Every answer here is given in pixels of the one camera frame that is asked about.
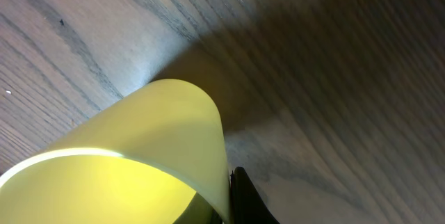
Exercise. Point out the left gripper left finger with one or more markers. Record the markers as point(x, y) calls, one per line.
point(199, 211)

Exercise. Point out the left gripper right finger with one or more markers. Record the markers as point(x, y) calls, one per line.
point(247, 205)

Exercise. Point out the yellow plastic cup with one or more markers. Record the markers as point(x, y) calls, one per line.
point(141, 160)

